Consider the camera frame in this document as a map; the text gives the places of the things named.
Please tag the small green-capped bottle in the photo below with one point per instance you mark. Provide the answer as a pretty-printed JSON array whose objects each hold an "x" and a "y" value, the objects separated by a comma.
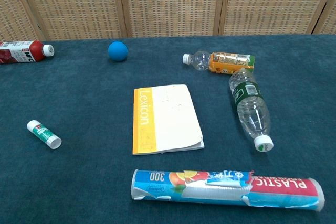
[{"x": 44, "y": 134}]

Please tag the yellow and white notebook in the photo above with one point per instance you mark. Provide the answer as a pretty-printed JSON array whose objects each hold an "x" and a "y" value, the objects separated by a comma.
[{"x": 173, "y": 119}]

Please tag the blue ball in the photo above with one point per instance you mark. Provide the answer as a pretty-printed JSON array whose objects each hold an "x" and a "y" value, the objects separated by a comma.
[{"x": 117, "y": 51}]

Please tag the orange label clear bottle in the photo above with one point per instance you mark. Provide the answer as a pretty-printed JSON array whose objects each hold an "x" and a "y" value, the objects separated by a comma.
[{"x": 228, "y": 62}]

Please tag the green label clear bottle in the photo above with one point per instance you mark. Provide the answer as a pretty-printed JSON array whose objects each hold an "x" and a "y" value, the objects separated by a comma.
[{"x": 252, "y": 108}]

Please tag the teal table cloth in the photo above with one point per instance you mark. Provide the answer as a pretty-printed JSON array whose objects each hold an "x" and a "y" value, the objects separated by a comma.
[{"x": 78, "y": 103}]

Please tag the woven folding screen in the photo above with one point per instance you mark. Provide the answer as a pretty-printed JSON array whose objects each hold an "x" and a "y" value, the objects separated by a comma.
[{"x": 168, "y": 3}]

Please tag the plastic food wrap roll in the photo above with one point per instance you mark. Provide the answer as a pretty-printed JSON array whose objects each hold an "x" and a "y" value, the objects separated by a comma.
[{"x": 225, "y": 190}]

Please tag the red juice bottle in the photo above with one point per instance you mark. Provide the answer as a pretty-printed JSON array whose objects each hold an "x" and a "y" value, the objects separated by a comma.
[{"x": 23, "y": 51}]

